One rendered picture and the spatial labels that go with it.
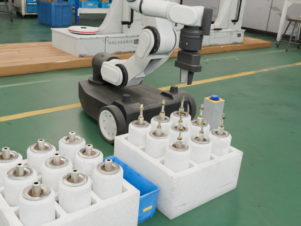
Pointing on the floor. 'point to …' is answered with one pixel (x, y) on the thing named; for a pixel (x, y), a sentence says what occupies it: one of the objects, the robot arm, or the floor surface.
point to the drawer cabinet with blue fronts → (28, 4)
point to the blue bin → (144, 206)
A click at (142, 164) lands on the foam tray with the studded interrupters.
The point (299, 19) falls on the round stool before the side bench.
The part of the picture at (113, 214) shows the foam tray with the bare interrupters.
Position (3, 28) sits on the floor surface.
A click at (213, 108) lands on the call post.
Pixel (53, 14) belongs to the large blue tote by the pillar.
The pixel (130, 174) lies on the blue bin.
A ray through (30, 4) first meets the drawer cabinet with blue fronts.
